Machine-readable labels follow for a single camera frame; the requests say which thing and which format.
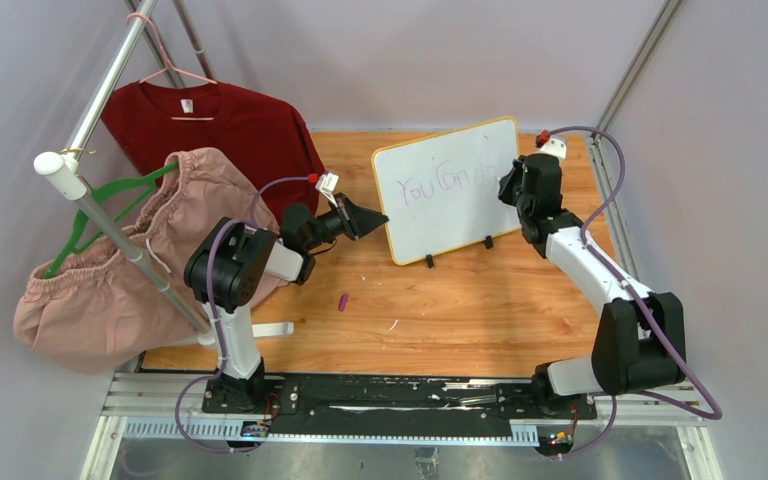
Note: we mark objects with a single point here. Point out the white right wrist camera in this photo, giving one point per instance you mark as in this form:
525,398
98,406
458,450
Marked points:
551,145

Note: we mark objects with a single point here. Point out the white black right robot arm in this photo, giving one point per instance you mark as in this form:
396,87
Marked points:
640,335

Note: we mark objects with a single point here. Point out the grey aluminium frame post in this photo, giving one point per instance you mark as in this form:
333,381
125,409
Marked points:
644,53

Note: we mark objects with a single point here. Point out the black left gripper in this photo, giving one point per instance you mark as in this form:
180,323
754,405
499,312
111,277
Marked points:
355,221

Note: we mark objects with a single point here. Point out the green clothes hanger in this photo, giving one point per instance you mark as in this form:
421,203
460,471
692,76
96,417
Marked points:
91,221

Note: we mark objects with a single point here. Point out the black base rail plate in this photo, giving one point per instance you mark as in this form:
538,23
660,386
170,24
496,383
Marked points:
398,407

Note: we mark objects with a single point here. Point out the purple marker cap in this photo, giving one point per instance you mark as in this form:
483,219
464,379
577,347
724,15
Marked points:
343,302

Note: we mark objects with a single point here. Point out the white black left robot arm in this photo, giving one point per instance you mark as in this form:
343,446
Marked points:
226,270

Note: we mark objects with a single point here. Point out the yellow-framed whiteboard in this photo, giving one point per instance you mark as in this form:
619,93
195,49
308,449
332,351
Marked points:
440,191

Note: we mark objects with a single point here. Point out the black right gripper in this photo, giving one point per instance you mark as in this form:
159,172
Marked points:
507,183

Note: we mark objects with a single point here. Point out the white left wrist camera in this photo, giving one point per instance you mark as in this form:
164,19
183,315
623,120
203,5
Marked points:
326,186

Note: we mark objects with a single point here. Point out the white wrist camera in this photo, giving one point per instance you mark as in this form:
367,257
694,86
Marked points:
326,186
551,145

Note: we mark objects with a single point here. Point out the red t-shirt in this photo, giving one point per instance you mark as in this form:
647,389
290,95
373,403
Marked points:
264,137

